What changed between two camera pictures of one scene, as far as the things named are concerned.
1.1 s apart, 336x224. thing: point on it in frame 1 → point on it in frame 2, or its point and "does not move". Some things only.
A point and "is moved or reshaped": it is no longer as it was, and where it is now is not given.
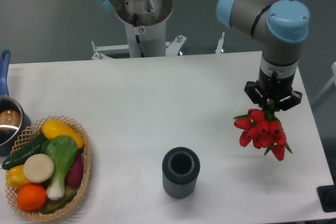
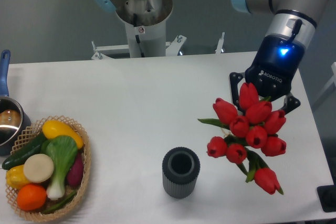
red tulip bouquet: x=264 y=129 is moved or reshaped
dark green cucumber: x=19 y=159 does not move
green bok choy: x=62 y=150 does not move
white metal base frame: x=172 y=48 does not move
